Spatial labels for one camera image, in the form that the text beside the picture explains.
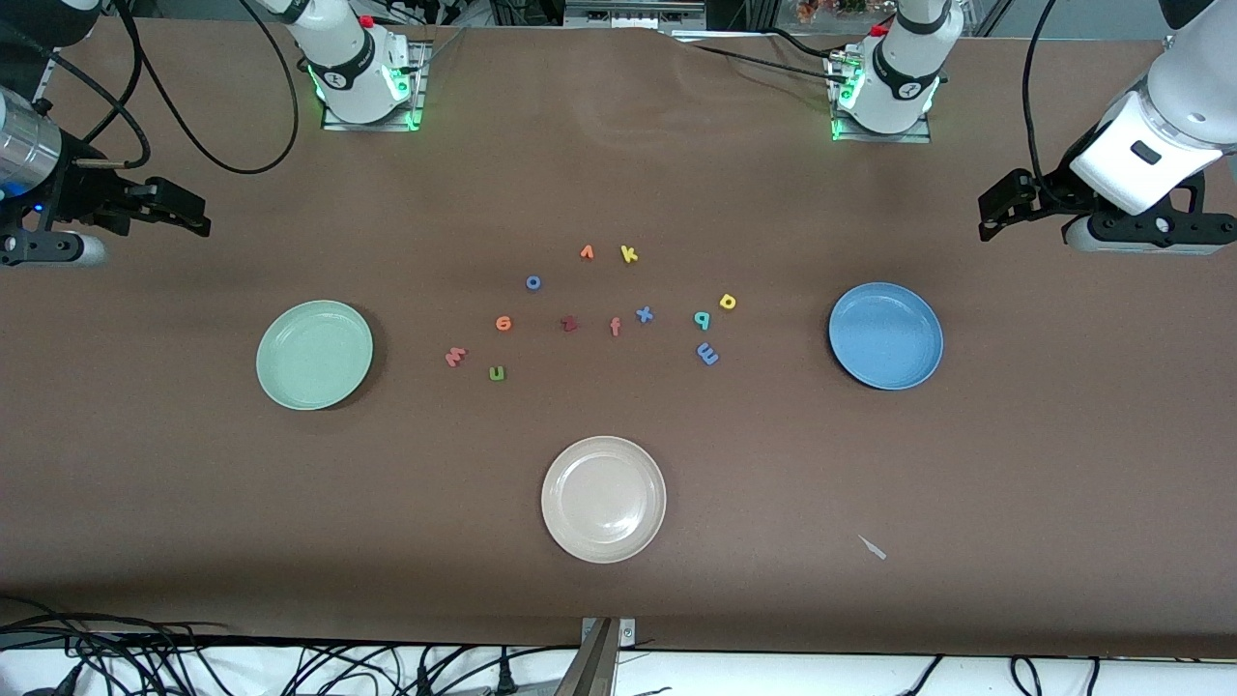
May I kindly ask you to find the blue plate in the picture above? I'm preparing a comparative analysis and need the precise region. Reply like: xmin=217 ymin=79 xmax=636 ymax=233
xmin=828 ymin=281 xmax=945 ymax=392

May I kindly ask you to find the light green plate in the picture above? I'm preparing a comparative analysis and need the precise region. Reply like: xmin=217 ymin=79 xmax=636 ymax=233
xmin=255 ymin=300 xmax=375 ymax=412

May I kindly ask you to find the brown table cover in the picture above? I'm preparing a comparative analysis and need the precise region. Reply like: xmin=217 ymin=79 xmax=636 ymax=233
xmin=0 ymin=19 xmax=1237 ymax=660

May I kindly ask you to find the beige plate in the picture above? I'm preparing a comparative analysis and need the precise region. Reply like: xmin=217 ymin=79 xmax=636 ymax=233
xmin=540 ymin=435 xmax=668 ymax=565

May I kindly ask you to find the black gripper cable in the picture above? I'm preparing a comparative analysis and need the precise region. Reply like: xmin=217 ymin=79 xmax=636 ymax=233
xmin=0 ymin=14 xmax=153 ymax=171

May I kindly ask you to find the long black arm cable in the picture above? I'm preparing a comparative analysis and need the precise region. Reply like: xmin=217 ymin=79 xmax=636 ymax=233
xmin=1023 ymin=0 xmax=1064 ymax=185
xmin=114 ymin=0 xmax=301 ymax=176

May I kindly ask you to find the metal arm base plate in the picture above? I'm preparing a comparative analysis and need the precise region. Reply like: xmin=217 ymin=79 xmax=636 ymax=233
xmin=831 ymin=48 xmax=933 ymax=144
xmin=322 ymin=39 xmax=427 ymax=132

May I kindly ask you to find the black base cable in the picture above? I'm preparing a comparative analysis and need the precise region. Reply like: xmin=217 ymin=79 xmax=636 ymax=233
xmin=688 ymin=43 xmax=834 ymax=83
xmin=768 ymin=27 xmax=851 ymax=61

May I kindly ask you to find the aluminium background frame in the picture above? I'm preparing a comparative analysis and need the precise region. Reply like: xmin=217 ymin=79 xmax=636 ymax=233
xmin=565 ymin=0 xmax=706 ymax=30

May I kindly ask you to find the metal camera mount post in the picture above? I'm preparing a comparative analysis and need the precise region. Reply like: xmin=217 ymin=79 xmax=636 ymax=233
xmin=556 ymin=617 xmax=637 ymax=696

